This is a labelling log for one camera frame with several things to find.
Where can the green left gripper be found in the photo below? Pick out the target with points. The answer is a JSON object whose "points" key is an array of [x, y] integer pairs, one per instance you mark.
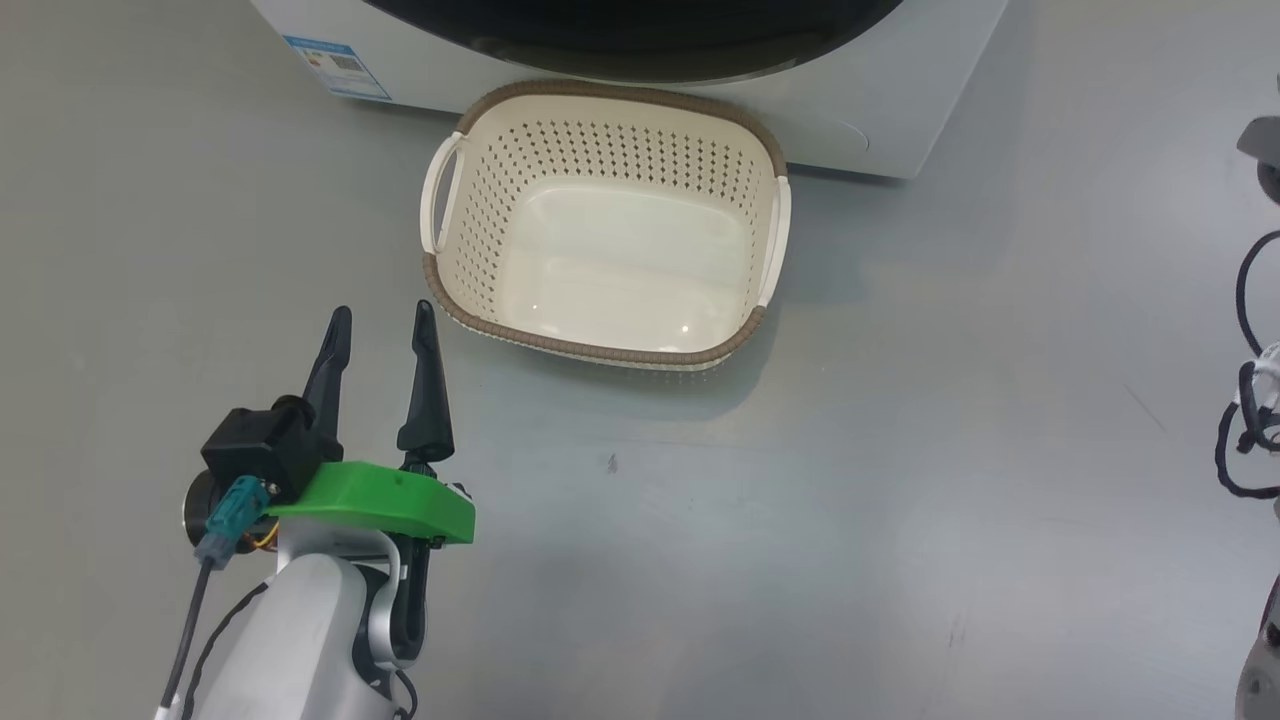
{"points": [[390, 500]]}

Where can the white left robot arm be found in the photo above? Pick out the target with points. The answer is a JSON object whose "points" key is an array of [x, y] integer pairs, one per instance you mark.
{"points": [[300, 640]]}

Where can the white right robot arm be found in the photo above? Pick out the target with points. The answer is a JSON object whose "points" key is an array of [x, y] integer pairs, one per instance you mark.
{"points": [[1262, 140]]}

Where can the cream perforated laundry basket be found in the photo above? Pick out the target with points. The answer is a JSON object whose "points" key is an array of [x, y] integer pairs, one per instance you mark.
{"points": [[620, 260]]}

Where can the white front-load washing machine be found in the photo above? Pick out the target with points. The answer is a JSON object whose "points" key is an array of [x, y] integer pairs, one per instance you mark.
{"points": [[920, 90]]}

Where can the blue energy label sticker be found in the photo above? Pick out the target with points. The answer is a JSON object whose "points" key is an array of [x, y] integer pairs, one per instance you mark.
{"points": [[340, 68]]}

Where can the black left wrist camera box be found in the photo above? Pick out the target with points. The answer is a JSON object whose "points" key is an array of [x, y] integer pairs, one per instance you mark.
{"points": [[260, 445]]}

